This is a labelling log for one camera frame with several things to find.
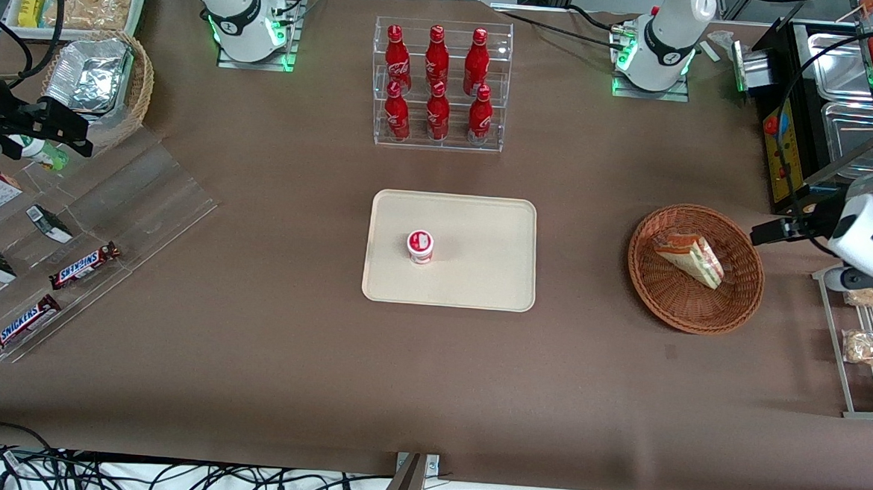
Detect clear acrylic bottle rack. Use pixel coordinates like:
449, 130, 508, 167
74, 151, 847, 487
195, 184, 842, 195
369, 16, 515, 154

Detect Snickers chocolate bar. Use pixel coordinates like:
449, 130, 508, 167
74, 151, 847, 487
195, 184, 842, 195
0, 292, 63, 360
48, 238, 122, 293

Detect crumpled clear plastic bag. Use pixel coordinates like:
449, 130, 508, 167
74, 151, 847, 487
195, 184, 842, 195
706, 29, 749, 65

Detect tan wicker basket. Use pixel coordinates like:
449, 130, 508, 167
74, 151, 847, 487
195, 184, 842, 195
38, 27, 157, 153

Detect beige plastic tray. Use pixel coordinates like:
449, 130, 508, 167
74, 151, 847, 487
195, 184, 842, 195
361, 189, 541, 313

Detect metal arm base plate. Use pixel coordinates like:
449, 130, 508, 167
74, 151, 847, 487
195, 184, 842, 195
216, 0, 301, 73
611, 16, 695, 104

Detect aluminium foil tray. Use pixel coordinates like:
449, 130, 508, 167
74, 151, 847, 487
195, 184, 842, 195
44, 34, 136, 118

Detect small red white yogurt bottle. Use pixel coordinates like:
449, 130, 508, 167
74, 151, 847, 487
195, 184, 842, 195
406, 229, 437, 266

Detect triangle sandwich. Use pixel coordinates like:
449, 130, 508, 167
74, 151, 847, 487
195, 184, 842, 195
651, 232, 728, 292

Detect steel food pan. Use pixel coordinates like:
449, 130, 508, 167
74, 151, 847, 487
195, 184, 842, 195
817, 101, 873, 183
803, 31, 873, 104

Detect clear acrylic display stand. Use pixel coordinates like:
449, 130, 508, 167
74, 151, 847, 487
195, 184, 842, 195
0, 118, 224, 374

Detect green white small bottle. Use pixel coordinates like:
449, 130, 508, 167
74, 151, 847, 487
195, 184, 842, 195
7, 133, 71, 174

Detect grey wire rack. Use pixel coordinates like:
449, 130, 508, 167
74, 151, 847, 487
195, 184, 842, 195
805, 265, 873, 420

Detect red cola bottle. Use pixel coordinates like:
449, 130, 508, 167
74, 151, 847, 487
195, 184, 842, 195
466, 84, 495, 146
424, 81, 452, 142
463, 27, 492, 98
382, 80, 413, 142
383, 24, 416, 95
424, 24, 452, 91

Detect round brown wicker basket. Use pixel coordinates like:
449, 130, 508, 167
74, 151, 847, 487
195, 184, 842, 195
624, 201, 769, 338

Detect white plastic bin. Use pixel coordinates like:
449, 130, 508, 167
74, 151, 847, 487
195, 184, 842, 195
3, 0, 149, 48

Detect black table cable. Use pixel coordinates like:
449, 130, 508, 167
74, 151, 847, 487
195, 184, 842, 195
484, 0, 638, 53

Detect black cable bundle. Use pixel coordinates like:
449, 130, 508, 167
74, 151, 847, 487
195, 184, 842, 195
0, 422, 397, 490

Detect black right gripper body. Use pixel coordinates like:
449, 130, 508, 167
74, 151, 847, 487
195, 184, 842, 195
0, 94, 46, 160

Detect yellow snack packet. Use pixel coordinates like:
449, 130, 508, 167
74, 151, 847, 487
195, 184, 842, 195
17, 0, 46, 30

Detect black hot food case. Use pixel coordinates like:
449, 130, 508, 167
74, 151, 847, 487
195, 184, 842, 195
722, 14, 873, 224

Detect brown table cover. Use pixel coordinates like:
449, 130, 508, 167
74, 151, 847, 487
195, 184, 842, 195
0, 0, 873, 490

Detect beige snack bag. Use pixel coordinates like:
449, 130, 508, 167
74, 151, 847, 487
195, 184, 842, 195
42, 0, 134, 34

